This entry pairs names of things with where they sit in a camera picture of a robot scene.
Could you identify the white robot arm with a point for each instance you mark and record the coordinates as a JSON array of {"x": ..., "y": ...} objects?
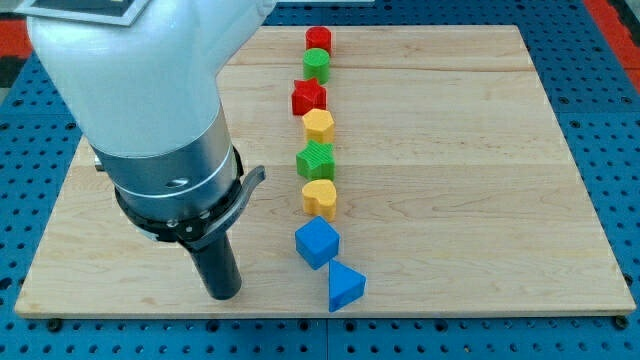
[{"x": 139, "y": 78}]

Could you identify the green star block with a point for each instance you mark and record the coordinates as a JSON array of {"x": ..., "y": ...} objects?
[{"x": 316, "y": 161}]

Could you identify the red star block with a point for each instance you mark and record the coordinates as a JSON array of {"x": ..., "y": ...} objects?
[{"x": 307, "y": 95}]

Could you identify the yellow heart block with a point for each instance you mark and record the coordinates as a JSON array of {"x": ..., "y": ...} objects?
[{"x": 320, "y": 199}]

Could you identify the yellow hexagon block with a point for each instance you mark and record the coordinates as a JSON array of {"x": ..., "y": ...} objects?
[{"x": 319, "y": 126}]

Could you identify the blue cube block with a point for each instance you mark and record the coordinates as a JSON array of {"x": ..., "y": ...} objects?
[{"x": 317, "y": 242}]

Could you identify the blue triangle block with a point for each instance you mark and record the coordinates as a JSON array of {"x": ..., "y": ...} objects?
[{"x": 345, "y": 285}]

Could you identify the green cylinder block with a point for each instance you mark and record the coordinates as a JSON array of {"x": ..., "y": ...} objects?
[{"x": 316, "y": 64}]

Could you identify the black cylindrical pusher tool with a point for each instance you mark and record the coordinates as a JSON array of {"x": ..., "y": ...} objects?
[{"x": 214, "y": 259}]

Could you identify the wooden board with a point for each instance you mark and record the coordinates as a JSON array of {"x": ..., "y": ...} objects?
[{"x": 458, "y": 195}]

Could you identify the red cylinder block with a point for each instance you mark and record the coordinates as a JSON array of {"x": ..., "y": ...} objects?
[{"x": 319, "y": 37}]

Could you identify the white fiducial marker card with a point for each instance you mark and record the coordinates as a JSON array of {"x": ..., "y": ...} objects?
[{"x": 109, "y": 12}]

